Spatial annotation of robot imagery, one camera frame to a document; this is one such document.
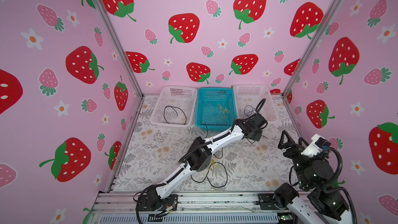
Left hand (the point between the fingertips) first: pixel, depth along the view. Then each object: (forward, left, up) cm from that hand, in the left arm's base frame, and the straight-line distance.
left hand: (259, 135), depth 89 cm
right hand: (-13, -4, +23) cm, 27 cm away
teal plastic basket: (+28, +24, -9) cm, 38 cm away
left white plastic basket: (+28, +53, -7) cm, 61 cm away
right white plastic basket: (+37, 0, -7) cm, 38 cm away
